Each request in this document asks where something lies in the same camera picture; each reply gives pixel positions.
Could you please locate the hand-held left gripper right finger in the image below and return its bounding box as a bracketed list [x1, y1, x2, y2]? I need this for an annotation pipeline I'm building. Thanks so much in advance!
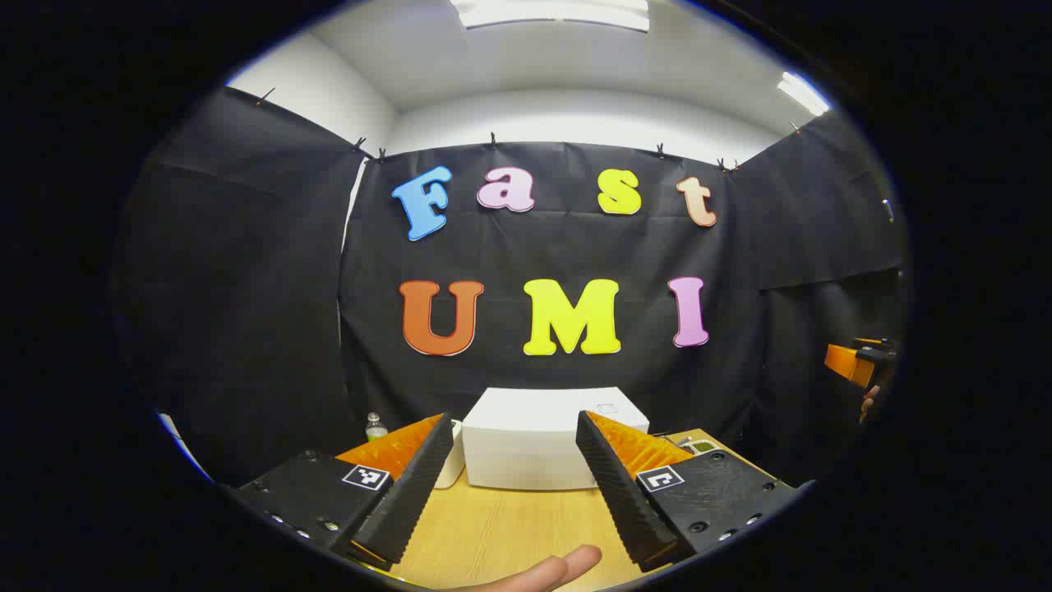
[574, 410, 800, 574]

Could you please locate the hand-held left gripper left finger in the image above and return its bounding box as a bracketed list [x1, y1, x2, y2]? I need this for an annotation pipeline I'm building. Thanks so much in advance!
[234, 413, 455, 570]

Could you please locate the white microwave oven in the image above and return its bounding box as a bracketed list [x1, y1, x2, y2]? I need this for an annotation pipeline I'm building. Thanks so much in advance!
[461, 386, 651, 493]

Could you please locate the white toaster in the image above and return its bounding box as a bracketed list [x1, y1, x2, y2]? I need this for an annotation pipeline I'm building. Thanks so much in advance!
[433, 419, 468, 490]

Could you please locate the white board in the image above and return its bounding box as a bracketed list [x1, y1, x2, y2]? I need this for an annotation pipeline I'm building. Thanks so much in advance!
[156, 411, 216, 484]

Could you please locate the black backdrop cloth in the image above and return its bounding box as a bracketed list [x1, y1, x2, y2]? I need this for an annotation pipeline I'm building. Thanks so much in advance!
[115, 86, 909, 488]

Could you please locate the large ceiling light panel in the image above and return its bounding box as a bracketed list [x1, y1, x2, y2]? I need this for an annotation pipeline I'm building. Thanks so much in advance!
[450, 0, 651, 33]

